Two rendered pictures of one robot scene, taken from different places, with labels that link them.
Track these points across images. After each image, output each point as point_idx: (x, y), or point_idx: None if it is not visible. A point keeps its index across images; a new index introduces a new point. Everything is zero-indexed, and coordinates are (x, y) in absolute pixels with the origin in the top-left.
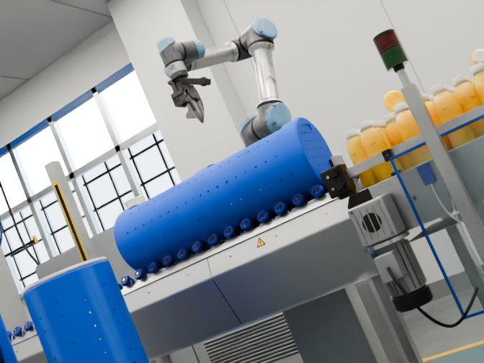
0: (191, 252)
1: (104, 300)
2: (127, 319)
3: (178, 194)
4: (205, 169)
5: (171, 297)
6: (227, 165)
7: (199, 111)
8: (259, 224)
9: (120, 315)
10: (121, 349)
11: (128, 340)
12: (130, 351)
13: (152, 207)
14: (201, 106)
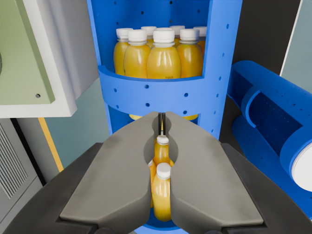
0: None
1: None
2: (301, 99)
3: (217, 127)
4: (207, 77)
5: None
6: (235, 0)
7: (179, 131)
8: (87, 62)
9: (311, 100)
10: (307, 92)
11: (300, 92)
12: (298, 89)
13: None
14: (110, 165)
